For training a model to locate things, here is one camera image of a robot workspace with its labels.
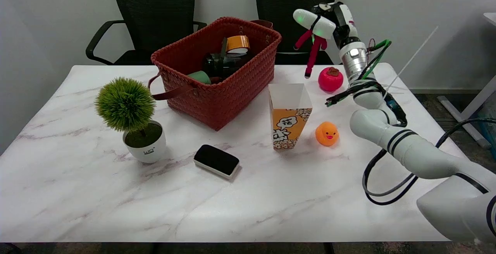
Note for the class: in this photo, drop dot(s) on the white desk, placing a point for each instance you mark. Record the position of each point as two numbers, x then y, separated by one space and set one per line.
471 108

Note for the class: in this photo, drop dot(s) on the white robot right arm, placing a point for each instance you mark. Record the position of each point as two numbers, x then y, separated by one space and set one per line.
422 157

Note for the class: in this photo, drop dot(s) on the black jar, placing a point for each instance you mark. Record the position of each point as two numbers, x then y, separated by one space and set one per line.
224 66

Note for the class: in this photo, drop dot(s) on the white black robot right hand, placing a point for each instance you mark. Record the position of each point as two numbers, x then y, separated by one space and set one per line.
343 17

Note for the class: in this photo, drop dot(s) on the red black flexible tripod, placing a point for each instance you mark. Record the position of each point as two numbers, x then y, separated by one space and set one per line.
312 56

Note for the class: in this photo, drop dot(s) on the orange white popcorn box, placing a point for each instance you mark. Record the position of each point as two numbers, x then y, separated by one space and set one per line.
288 124

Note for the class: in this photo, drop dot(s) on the white zip tie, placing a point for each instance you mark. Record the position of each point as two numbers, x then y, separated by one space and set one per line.
414 54

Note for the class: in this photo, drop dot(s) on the green tape roll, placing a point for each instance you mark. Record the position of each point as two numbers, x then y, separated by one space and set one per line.
200 77

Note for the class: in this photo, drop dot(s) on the red woven basket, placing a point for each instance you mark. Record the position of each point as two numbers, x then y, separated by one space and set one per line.
217 99

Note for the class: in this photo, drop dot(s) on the green plant in white pot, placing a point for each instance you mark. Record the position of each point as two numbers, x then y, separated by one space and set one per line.
126 104

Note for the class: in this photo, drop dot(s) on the red toy pomegranate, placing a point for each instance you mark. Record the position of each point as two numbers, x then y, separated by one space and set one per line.
330 81

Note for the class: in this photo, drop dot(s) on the orange rubber duck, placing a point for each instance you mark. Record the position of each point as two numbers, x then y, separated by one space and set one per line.
326 134

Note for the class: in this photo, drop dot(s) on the orange brown tape roll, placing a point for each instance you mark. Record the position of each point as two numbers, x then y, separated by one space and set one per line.
237 42

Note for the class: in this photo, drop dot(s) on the blue storage box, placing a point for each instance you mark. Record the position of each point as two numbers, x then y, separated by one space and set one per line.
489 126

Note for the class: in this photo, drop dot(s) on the black white board eraser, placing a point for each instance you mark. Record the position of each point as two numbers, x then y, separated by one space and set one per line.
216 159

